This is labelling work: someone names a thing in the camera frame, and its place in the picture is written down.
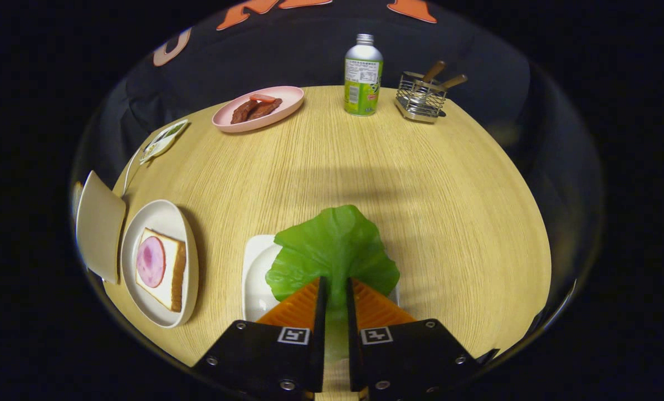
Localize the white power cable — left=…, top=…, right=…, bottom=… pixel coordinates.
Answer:
left=121, top=148, right=143, bottom=195

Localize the green labelled metal bottle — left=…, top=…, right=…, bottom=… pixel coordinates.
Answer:
left=344, top=33, right=384, bottom=117

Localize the bread slice with ham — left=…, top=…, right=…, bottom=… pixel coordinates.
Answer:
left=135, top=227, right=188, bottom=313

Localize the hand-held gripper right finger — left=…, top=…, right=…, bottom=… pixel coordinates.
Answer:
left=346, top=278, right=500, bottom=401

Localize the brown meat strip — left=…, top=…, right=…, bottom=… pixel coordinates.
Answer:
left=247, top=98, right=283, bottom=120
left=231, top=99, right=259, bottom=124

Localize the wire cutlery holder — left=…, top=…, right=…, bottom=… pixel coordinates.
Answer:
left=394, top=71, right=448, bottom=124

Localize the square white plate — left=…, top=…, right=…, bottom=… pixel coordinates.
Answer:
left=241, top=234, right=401, bottom=322

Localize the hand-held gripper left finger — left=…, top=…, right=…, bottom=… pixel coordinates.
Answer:
left=192, top=276, right=328, bottom=401

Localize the green lettuce leaf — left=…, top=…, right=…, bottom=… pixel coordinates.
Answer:
left=265, top=204, right=401, bottom=363

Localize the white toaster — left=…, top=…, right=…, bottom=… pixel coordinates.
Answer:
left=75, top=170, right=128, bottom=285

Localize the round white plate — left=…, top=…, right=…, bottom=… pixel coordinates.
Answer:
left=120, top=199, right=200, bottom=329

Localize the pink ham slice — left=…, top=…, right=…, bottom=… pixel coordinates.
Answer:
left=136, top=236, right=167, bottom=288

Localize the pink plate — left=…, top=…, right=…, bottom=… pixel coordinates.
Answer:
left=212, top=85, right=305, bottom=134

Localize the white divided tray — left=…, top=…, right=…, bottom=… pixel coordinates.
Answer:
left=139, top=119, right=190, bottom=165

